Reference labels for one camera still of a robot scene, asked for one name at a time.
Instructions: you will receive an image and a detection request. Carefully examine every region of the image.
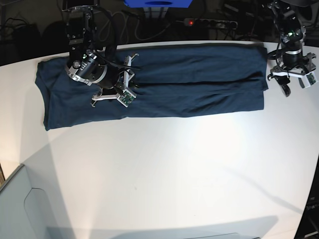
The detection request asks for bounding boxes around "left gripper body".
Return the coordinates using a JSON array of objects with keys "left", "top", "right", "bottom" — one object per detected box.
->
[{"left": 267, "top": 53, "right": 317, "bottom": 80}]

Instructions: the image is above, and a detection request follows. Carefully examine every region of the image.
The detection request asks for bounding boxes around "dark blue T-shirt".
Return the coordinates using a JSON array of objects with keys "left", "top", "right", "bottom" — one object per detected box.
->
[{"left": 35, "top": 44, "right": 268, "bottom": 130}]

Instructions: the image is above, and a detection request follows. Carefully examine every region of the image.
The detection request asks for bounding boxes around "blue box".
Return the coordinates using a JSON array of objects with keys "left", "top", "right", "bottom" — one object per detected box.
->
[{"left": 124, "top": 0, "right": 192, "bottom": 8}]

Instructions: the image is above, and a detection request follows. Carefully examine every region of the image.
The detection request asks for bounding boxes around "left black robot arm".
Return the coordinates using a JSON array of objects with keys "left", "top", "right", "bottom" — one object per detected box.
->
[{"left": 267, "top": 0, "right": 318, "bottom": 97}]

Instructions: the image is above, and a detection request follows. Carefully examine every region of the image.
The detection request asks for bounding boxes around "white cable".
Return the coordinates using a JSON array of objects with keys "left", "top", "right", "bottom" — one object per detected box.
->
[{"left": 97, "top": 9, "right": 172, "bottom": 42}]

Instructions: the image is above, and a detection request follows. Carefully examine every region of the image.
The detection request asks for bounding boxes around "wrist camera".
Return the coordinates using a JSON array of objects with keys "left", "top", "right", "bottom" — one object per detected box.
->
[
  {"left": 117, "top": 89, "right": 136, "bottom": 108},
  {"left": 299, "top": 72, "right": 318, "bottom": 89}
]

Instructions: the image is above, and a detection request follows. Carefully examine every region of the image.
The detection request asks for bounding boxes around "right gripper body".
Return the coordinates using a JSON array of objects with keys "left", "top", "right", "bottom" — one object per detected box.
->
[{"left": 91, "top": 53, "right": 139, "bottom": 107}]

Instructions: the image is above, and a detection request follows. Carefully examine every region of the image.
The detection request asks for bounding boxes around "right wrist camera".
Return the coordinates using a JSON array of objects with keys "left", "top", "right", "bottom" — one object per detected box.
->
[{"left": 117, "top": 89, "right": 136, "bottom": 108}]

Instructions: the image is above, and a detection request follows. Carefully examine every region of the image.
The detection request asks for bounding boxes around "black power strip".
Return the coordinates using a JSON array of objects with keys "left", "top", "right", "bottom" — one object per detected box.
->
[{"left": 183, "top": 18, "right": 238, "bottom": 29}]

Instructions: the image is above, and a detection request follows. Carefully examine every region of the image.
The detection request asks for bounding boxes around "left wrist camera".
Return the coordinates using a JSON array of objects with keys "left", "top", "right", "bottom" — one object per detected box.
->
[{"left": 299, "top": 72, "right": 318, "bottom": 89}]

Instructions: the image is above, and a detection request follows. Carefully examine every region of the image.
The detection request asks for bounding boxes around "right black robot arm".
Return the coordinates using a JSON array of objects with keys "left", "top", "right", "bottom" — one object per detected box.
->
[{"left": 61, "top": 0, "right": 138, "bottom": 108}]

